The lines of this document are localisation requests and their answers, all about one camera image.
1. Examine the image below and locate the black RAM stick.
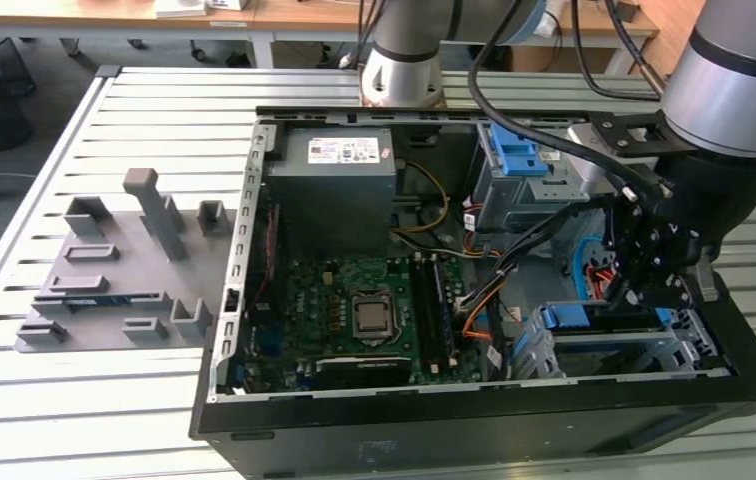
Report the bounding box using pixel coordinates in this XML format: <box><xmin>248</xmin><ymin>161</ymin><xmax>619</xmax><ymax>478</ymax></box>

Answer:
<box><xmin>427</xmin><ymin>254</ymin><xmax>461</xmax><ymax>369</ymax></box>

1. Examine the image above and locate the orange yellow wire bundle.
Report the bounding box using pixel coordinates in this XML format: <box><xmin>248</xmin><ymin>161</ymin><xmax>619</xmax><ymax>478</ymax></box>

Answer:
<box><xmin>461</xmin><ymin>284</ymin><xmax>510</xmax><ymax>341</ymax></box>

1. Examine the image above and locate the metal disk bay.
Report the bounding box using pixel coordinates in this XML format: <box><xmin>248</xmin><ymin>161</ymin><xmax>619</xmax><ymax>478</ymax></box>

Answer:
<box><xmin>507</xmin><ymin>298</ymin><xmax>719</xmax><ymax>379</ymax></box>

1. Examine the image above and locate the wooden desk white frame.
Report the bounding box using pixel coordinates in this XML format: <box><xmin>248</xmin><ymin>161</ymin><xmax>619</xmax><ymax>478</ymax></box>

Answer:
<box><xmin>0</xmin><ymin>0</ymin><xmax>279</xmax><ymax>69</ymax></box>
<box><xmin>250</xmin><ymin>0</ymin><xmax>659</xmax><ymax>76</ymax></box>

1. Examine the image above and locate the orange black power wire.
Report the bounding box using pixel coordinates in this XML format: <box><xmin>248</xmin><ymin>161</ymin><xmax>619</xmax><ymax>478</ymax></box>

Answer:
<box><xmin>587</xmin><ymin>262</ymin><xmax>619</xmax><ymax>301</ymax></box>

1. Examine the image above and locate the black graphics card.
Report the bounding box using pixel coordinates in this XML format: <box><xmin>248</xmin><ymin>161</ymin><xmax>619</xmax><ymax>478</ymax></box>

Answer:
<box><xmin>314</xmin><ymin>353</ymin><xmax>414</xmax><ymax>391</ymax></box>

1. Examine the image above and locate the black PC case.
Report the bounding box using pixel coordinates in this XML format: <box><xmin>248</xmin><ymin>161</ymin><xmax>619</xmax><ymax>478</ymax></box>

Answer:
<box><xmin>188</xmin><ymin>104</ymin><xmax>756</xmax><ymax>480</ymax></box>

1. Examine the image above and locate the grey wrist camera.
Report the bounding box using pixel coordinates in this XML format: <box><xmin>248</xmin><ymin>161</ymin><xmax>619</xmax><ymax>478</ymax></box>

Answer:
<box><xmin>563</xmin><ymin>124</ymin><xmax>626</xmax><ymax>196</ymax></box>

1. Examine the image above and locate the grey power supply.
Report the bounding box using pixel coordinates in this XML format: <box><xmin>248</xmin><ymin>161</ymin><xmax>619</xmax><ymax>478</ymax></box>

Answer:
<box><xmin>262</xmin><ymin>127</ymin><xmax>398</xmax><ymax>256</ymax></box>

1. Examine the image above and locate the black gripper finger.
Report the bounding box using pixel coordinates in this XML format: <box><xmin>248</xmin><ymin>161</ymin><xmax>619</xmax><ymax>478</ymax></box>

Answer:
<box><xmin>625</xmin><ymin>271</ymin><xmax>695</xmax><ymax>322</ymax></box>
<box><xmin>602</xmin><ymin>192</ymin><xmax>661</xmax><ymax>310</ymax></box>

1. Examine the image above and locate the blue drive latch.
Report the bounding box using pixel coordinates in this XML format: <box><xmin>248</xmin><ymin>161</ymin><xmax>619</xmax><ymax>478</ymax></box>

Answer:
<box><xmin>489</xmin><ymin>122</ymin><xmax>550</xmax><ymax>177</ymax></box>

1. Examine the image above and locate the grey side camera mount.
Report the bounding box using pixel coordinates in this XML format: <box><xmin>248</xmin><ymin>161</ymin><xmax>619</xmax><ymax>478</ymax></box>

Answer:
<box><xmin>694</xmin><ymin>244</ymin><xmax>721</xmax><ymax>302</ymax></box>

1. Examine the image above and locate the hard disk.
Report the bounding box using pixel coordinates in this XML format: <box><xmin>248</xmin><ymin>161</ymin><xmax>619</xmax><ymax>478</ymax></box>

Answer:
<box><xmin>541</xmin><ymin>302</ymin><xmax>683</xmax><ymax>335</ymax></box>

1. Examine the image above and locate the white box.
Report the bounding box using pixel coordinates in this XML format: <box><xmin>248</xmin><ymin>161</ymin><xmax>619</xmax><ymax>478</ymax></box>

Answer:
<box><xmin>154</xmin><ymin>0</ymin><xmax>210</xmax><ymax>19</ymax></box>

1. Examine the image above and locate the silver CPU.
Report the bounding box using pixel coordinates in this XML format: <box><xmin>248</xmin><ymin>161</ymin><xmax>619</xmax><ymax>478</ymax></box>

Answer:
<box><xmin>354</xmin><ymin>299</ymin><xmax>393</xmax><ymax>335</ymax></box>

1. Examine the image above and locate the metal optical drive cage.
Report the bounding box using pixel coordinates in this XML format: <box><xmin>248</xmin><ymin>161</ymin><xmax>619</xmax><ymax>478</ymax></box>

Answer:
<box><xmin>470</xmin><ymin>119</ymin><xmax>626</xmax><ymax>234</ymax></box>

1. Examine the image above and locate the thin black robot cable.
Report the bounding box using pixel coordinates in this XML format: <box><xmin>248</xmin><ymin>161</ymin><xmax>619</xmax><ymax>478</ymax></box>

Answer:
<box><xmin>567</xmin><ymin>0</ymin><xmax>665</xmax><ymax>101</ymax></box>

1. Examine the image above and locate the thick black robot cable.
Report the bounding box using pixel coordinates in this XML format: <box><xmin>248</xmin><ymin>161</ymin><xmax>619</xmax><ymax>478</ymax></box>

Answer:
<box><xmin>467</xmin><ymin>0</ymin><xmax>677</xmax><ymax>201</ymax></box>

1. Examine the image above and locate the blue data wire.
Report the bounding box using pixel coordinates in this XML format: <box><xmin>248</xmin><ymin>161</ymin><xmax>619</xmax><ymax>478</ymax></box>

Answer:
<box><xmin>570</xmin><ymin>232</ymin><xmax>614</xmax><ymax>304</ymax></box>

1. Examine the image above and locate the brown wooden cabinet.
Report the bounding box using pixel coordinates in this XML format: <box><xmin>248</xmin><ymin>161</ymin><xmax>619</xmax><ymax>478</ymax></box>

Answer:
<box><xmin>630</xmin><ymin>0</ymin><xmax>710</xmax><ymax>81</ymax></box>

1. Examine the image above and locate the black CPU socket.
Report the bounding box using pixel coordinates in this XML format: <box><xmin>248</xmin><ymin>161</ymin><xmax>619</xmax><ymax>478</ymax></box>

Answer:
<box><xmin>347</xmin><ymin>288</ymin><xmax>398</xmax><ymax>347</ymax></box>

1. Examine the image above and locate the green motherboard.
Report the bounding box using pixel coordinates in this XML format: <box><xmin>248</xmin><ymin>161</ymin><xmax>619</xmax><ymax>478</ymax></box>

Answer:
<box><xmin>243</xmin><ymin>252</ymin><xmax>486</xmax><ymax>394</ymax></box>

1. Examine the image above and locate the grey parts rack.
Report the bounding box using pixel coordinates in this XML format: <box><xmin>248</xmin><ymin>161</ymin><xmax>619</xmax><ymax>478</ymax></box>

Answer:
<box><xmin>14</xmin><ymin>167</ymin><xmax>240</xmax><ymax>356</ymax></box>

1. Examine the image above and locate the black cable bundle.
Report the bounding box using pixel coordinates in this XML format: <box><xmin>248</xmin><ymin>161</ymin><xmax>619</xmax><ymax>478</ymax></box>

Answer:
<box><xmin>457</xmin><ymin>197</ymin><xmax>619</xmax><ymax>321</ymax></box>

